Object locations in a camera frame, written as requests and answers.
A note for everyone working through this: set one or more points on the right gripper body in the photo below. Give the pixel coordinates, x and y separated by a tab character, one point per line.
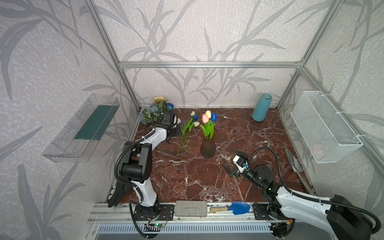
234	170

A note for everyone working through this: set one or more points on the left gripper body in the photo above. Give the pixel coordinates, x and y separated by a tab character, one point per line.
174	130

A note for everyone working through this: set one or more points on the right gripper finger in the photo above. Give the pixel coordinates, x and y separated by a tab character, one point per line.
241	154
231	173

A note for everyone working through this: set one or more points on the tulip bunch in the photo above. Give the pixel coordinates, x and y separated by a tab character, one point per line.
185	132

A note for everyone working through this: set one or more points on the pink tulip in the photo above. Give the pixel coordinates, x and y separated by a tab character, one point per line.
205	125

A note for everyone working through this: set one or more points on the red glass vase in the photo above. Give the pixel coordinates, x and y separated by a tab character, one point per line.
208	146

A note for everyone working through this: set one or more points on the yellow cream tulip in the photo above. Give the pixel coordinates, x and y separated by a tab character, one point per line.
209	114

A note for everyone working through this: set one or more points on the blue tulip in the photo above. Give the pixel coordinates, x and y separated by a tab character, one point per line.
213	122

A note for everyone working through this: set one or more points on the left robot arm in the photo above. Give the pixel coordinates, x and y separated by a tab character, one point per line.
134	166

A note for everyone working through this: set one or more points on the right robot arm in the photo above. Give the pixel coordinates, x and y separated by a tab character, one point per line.
336	215

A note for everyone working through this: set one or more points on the teal ceramic vase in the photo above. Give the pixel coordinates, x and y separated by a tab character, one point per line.
262	108

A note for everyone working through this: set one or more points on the teal hydrangea bouquet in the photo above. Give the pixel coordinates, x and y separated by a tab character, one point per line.
153	113

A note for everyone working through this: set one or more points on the blue garden trowel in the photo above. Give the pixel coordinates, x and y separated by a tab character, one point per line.
238	208

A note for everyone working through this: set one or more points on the black work glove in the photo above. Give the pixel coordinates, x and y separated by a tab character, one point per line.
120	191

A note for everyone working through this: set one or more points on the small circuit board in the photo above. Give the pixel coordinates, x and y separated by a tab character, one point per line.
155	226

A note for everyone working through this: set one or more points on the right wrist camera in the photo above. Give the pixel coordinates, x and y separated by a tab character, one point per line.
241	164

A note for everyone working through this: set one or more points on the white wire basket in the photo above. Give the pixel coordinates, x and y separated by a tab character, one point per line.
326	132

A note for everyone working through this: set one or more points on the clear plastic wall shelf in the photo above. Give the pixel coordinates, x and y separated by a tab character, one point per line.
79	138

